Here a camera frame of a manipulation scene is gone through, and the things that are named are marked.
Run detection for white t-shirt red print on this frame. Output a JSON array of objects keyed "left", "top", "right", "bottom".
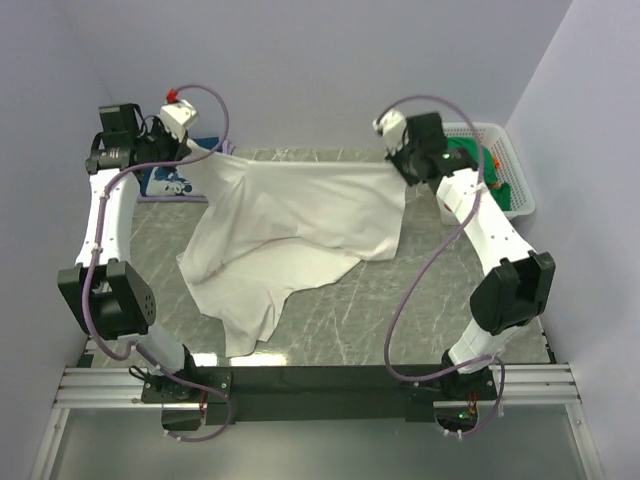
[{"left": 177, "top": 153, "right": 406, "bottom": 357}]

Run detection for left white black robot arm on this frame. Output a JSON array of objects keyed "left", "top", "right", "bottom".
[{"left": 57, "top": 100, "right": 198, "bottom": 402}]

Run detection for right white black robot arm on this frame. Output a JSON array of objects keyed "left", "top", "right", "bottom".
[{"left": 374, "top": 108, "right": 556, "bottom": 384}]

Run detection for white plastic basket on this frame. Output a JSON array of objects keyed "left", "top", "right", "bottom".
[{"left": 474, "top": 122, "right": 535, "bottom": 220}]

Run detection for folded lilac t-shirt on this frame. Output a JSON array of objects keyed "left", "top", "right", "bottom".
[{"left": 138, "top": 140, "right": 235, "bottom": 203}]

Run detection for green t-shirt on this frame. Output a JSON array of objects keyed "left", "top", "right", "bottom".
[{"left": 447, "top": 136, "right": 511, "bottom": 212}]

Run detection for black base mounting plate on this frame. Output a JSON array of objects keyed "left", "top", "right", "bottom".
[{"left": 140, "top": 365, "right": 498, "bottom": 431}]

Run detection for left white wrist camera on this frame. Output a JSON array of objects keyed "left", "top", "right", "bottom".
[{"left": 158, "top": 88, "right": 199, "bottom": 141}]

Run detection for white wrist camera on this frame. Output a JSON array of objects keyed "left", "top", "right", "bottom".
[
  {"left": 372, "top": 109, "right": 408, "bottom": 155},
  {"left": 158, "top": 88, "right": 199, "bottom": 141}
]

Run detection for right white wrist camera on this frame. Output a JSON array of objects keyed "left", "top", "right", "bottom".
[{"left": 372, "top": 109, "right": 408, "bottom": 155}]

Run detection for aluminium extrusion rail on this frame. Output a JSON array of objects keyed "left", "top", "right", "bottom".
[{"left": 53, "top": 364, "right": 582, "bottom": 409}]

